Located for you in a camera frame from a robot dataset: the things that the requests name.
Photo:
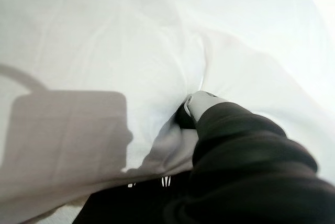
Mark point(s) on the white duvet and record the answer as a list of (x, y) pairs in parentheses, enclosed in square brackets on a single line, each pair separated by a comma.
[(104, 25)]

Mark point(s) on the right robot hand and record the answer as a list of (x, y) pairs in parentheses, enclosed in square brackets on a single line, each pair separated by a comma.
[(248, 169)]

